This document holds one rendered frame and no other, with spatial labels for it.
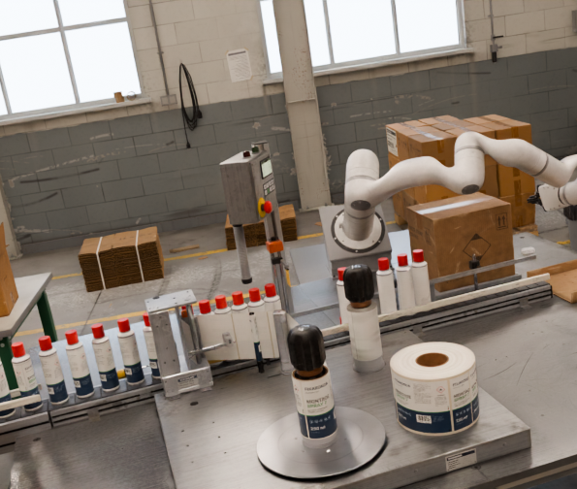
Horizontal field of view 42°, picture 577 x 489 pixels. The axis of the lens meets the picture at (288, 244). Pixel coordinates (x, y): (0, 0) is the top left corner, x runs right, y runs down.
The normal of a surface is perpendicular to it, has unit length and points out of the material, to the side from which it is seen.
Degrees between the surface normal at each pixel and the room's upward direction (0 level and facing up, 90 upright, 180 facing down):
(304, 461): 0
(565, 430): 0
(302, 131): 90
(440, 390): 90
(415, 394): 90
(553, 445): 0
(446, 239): 90
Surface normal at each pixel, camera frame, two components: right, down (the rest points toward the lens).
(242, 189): -0.33, 0.31
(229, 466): -0.14, -0.95
